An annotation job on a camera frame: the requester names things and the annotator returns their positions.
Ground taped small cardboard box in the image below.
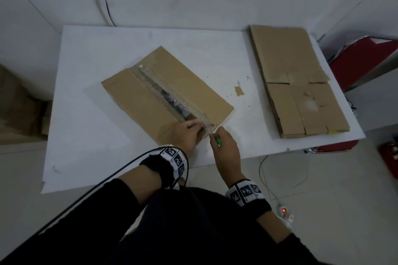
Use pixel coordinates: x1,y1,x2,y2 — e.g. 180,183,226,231
248,25,350,140

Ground person's black trouser legs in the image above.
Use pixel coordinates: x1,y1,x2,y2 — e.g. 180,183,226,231
102,185,311,265

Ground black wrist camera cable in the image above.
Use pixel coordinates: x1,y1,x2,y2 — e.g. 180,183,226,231
37,147,162,236

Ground red crate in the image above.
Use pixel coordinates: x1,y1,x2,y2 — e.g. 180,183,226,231
378,140,398,179

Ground white connector with red light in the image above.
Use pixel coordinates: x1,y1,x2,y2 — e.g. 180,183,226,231
278,204,294,222

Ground person's right hand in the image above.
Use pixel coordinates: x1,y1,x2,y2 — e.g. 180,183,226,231
209,126,243,188

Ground person's left forearm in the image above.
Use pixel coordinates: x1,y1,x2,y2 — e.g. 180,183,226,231
0,165,164,265

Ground black marker wrist band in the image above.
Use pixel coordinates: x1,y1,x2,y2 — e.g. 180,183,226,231
225,179,273,222
139,147,189,189

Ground person's left hand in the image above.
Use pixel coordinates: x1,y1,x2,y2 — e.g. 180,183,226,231
169,119,204,157

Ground green handled knife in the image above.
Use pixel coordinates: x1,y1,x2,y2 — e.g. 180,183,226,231
208,131,222,148

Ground red chair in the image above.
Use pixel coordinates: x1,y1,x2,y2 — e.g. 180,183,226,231
306,35,398,154

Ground white table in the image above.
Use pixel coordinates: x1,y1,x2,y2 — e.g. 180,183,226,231
41,24,367,195

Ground person's right forearm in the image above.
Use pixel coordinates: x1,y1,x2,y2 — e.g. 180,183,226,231
256,212,321,265

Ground stack of boxes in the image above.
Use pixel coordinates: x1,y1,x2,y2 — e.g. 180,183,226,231
0,125,47,146

